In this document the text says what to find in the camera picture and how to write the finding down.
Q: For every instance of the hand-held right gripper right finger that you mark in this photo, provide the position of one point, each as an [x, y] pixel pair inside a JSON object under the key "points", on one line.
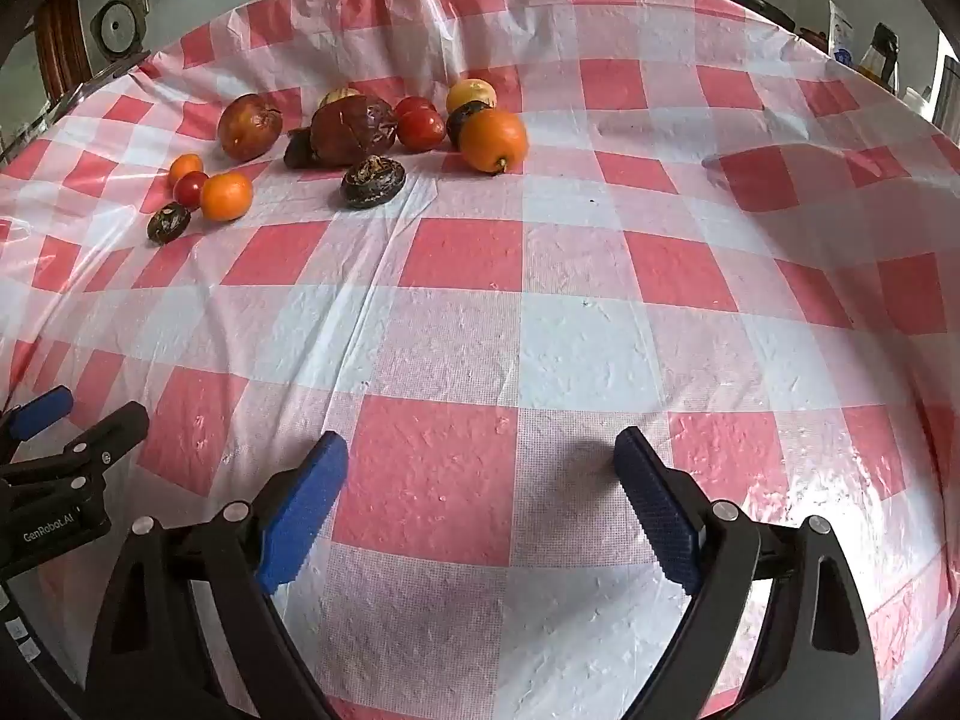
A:
{"points": [[660, 517]]}

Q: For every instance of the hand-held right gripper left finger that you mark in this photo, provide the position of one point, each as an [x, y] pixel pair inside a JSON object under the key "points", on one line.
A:
{"points": [[304, 517]]}

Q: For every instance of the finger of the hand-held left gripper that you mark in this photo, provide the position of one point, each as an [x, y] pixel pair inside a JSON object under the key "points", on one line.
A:
{"points": [[37, 414], [105, 439]]}

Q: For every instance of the small red tomato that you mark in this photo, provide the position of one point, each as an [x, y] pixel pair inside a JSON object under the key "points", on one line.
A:
{"points": [[190, 190]]}

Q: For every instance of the large wrinkled brown fruit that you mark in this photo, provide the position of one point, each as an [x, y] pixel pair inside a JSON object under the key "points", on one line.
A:
{"points": [[352, 131]]}

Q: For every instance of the large orange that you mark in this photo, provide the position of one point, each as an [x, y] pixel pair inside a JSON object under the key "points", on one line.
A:
{"points": [[493, 139]]}

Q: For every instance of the red white checked tablecloth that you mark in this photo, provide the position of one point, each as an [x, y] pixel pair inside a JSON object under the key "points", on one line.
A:
{"points": [[465, 330]]}

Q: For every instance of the medium orange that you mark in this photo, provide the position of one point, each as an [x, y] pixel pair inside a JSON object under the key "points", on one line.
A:
{"points": [[225, 196]]}

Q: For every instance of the small reddish orange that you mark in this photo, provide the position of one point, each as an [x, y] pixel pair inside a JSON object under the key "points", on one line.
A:
{"points": [[185, 165]]}

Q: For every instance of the red brown pomegranate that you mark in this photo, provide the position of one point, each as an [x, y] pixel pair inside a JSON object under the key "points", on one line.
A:
{"points": [[250, 127]]}

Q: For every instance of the dark bottle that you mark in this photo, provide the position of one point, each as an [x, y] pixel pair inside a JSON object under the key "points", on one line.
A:
{"points": [[883, 52]]}

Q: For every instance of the white packet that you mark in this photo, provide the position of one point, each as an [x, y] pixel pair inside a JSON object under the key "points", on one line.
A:
{"points": [[841, 34]]}

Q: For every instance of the dark cooking pot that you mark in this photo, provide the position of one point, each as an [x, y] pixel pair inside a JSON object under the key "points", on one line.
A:
{"points": [[750, 1]]}

